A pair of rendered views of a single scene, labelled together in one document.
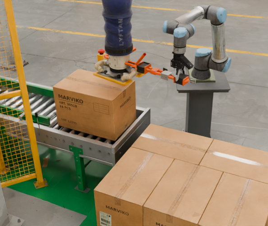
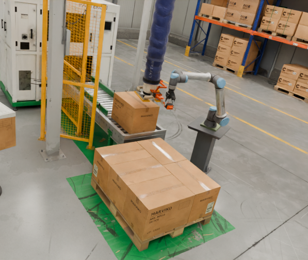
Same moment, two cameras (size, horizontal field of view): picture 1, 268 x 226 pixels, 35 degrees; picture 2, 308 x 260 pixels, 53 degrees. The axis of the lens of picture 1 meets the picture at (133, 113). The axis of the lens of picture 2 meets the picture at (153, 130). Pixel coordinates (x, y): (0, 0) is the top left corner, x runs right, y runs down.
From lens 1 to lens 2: 1.60 m
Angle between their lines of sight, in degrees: 21
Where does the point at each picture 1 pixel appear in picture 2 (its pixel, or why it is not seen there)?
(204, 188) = (151, 175)
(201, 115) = (201, 151)
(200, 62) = (209, 114)
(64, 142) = (107, 125)
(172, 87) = not seen: hidden behind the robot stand
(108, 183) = (105, 149)
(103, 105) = (130, 110)
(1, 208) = (55, 143)
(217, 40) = (217, 100)
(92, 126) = (124, 122)
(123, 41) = (151, 75)
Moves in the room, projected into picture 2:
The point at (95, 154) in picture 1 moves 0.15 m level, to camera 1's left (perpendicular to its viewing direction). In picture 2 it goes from (116, 138) to (107, 134)
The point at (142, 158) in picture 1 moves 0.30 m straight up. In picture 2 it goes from (135, 148) to (139, 127)
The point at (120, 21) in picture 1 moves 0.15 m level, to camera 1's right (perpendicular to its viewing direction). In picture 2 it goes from (152, 62) to (163, 66)
